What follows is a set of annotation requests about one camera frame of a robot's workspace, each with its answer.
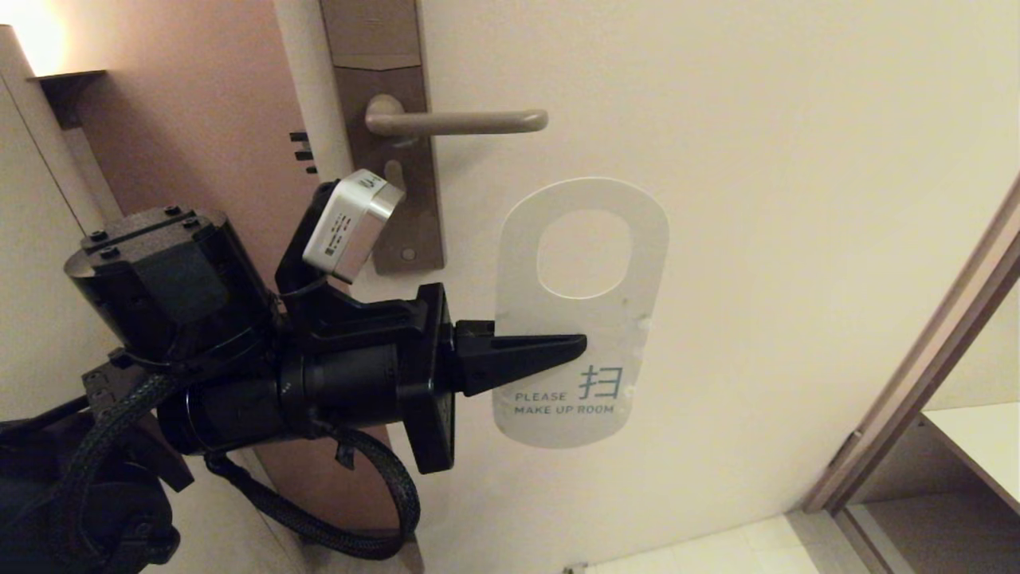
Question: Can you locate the blue and white door hanger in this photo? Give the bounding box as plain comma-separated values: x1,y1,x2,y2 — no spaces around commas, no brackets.
492,177,670,449

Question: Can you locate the brown door jamb panel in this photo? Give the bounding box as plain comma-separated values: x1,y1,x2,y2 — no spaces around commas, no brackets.
48,0,415,559

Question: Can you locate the white door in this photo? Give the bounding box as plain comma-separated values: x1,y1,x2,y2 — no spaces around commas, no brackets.
271,0,1020,574

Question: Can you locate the brown door lock plate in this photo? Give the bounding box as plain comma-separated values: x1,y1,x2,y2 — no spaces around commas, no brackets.
319,0,445,276

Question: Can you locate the white shelf board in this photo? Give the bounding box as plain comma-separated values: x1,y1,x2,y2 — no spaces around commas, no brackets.
916,403,1020,519

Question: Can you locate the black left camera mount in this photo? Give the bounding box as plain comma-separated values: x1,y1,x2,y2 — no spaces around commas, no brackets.
275,182,431,340

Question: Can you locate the thin black braided cable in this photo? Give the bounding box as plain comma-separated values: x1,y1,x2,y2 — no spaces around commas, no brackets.
203,427,422,560

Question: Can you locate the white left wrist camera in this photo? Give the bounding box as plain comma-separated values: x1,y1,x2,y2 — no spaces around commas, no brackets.
303,168,405,285

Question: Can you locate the brown metal door handle lever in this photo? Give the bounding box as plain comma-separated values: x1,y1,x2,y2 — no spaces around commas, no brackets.
365,94,549,137

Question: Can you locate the thick black braided cable sleeve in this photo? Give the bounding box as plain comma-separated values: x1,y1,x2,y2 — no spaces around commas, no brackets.
48,371,180,563

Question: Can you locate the black wall lamp bracket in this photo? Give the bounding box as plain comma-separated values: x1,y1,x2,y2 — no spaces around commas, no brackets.
32,69,106,128

